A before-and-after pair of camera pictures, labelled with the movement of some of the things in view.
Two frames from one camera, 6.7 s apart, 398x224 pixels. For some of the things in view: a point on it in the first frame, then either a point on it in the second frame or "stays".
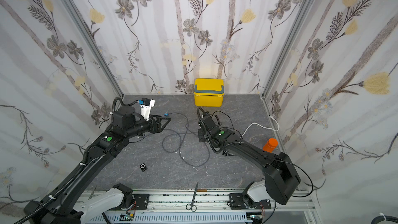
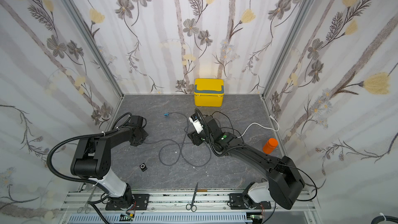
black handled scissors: x=190 y=206 stays
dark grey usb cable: x=168 y=135 -> x=175 y=142
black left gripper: x=158 y=128 -> x=137 y=143
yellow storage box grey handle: x=209 y=92 stays
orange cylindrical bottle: x=270 y=145 stays
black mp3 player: x=143 y=167 stays
